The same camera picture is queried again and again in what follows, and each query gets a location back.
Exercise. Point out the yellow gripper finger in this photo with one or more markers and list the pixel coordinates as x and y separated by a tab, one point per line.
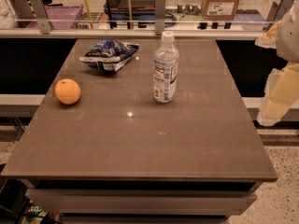
280	93
269	39

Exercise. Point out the clear plastic water bottle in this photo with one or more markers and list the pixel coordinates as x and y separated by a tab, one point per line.
165	69

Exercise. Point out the cardboard box with label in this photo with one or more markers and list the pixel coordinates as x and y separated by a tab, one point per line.
219	9

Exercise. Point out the blue white chip bag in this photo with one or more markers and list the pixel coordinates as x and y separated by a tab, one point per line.
109	55

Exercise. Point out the orange fruit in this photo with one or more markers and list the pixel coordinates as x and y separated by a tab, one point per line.
67	91

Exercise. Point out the purple plastic crate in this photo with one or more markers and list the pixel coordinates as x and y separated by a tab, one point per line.
62	17

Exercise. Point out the grey table drawer unit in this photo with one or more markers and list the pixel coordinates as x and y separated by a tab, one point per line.
142	203

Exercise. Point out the glass railing with metal posts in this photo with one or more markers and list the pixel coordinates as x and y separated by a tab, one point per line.
28	19

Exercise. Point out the green package under table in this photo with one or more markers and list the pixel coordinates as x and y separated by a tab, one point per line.
35	215

